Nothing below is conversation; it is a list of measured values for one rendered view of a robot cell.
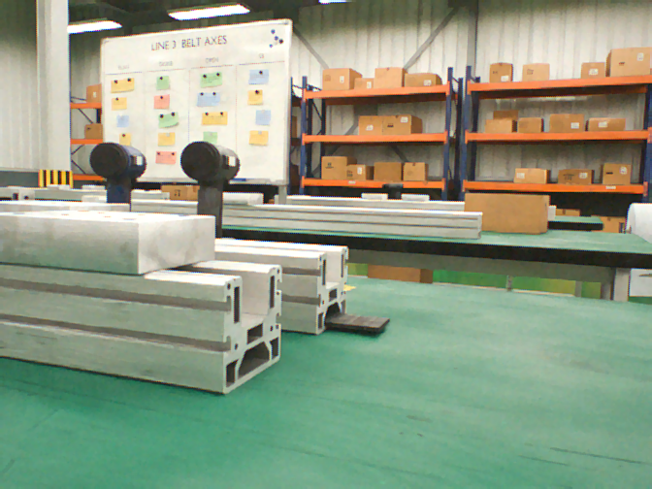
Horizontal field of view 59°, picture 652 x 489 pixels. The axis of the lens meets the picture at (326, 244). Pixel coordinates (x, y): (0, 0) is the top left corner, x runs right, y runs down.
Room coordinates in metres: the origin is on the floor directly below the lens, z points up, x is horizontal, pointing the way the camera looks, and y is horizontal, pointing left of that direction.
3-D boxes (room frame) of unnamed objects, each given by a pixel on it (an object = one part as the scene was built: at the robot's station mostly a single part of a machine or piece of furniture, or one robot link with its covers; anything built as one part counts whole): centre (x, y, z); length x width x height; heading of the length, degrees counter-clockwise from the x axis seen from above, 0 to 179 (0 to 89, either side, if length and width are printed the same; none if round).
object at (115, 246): (0.50, 0.20, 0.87); 0.16 x 0.11 x 0.07; 70
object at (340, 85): (10.70, -0.94, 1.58); 2.83 x 0.98 x 3.15; 66
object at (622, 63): (9.48, -3.68, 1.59); 2.83 x 0.98 x 3.17; 66
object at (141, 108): (3.91, 0.92, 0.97); 1.50 x 0.50 x 1.95; 66
